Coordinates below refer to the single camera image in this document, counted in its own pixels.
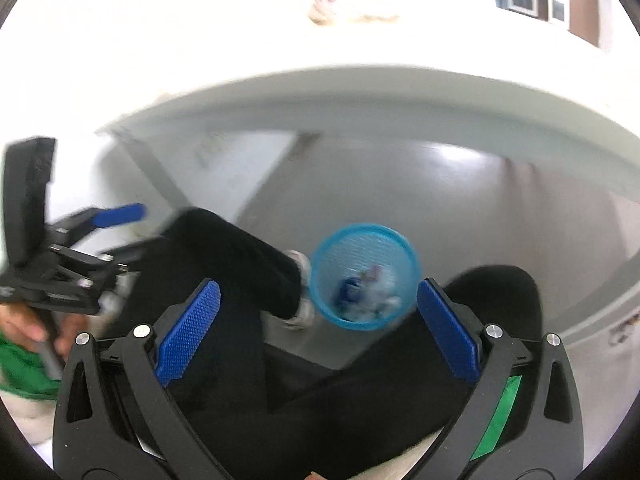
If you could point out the person's left leg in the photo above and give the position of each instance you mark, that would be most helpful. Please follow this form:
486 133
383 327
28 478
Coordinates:
235 265

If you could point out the pink snack wrapper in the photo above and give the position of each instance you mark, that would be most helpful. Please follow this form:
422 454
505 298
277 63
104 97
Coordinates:
372 274

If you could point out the white paper towel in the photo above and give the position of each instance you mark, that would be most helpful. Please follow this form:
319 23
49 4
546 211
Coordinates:
380 300

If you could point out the blue mesh waste basket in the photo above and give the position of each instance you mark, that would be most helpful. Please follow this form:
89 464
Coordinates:
330 260

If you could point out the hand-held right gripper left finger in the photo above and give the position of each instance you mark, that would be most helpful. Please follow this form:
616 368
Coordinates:
192 330

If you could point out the blue snack wrapper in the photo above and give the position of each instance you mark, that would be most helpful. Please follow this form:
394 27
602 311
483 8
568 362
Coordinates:
347 292

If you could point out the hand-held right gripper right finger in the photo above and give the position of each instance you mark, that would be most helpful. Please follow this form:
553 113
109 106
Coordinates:
447 330

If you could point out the person's left hand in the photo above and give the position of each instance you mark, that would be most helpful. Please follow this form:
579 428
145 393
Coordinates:
22 327

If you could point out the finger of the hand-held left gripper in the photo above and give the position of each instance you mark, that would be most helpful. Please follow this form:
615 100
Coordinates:
132 252
120 215

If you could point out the white shoe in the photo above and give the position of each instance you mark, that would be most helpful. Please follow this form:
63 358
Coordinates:
302 315

